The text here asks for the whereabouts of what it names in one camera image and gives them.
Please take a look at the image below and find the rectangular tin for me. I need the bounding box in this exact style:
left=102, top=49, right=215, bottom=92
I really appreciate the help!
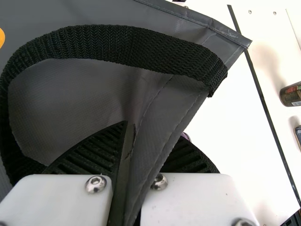
left=293, top=125, right=301, bottom=152

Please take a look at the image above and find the dark coffee bottle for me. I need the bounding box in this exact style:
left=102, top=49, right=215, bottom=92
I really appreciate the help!
left=279, top=81, right=301, bottom=108

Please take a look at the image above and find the dark grey bag with straps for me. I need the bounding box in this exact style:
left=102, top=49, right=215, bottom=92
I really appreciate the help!
left=0, top=0, right=253, bottom=226

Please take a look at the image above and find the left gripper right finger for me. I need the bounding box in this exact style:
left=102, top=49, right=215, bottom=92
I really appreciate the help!
left=140, top=136, right=260, bottom=226

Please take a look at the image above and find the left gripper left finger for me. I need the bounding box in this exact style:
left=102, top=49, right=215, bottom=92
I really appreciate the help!
left=0, top=121, right=129, bottom=226

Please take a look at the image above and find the black strip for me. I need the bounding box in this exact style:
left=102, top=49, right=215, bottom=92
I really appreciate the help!
left=227, top=4, right=301, bottom=210

